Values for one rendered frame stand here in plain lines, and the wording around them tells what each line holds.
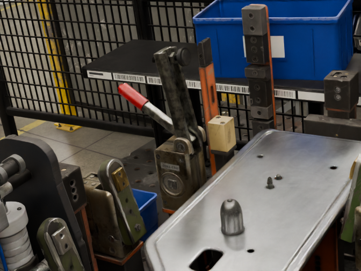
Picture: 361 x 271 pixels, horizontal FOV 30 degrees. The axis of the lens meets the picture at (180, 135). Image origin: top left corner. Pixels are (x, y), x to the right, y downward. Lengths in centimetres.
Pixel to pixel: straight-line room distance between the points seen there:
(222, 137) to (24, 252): 41
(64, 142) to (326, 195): 289
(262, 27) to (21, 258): 65
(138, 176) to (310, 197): 84
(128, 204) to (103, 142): 274
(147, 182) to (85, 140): 205
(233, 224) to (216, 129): 24
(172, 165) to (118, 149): 251
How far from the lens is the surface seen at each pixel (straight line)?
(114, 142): 369
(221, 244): 94
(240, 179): 109
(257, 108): 137
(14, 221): 89
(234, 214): 94
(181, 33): 313
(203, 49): 113
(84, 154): 363
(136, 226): 100
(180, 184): 112
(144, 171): 181
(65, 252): 88
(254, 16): 130
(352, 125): 125
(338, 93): 126
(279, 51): 138
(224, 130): 114
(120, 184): 97
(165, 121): 110
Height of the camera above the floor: 153
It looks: 25 degrees down
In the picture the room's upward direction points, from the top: 8 degrees counter-clockwise
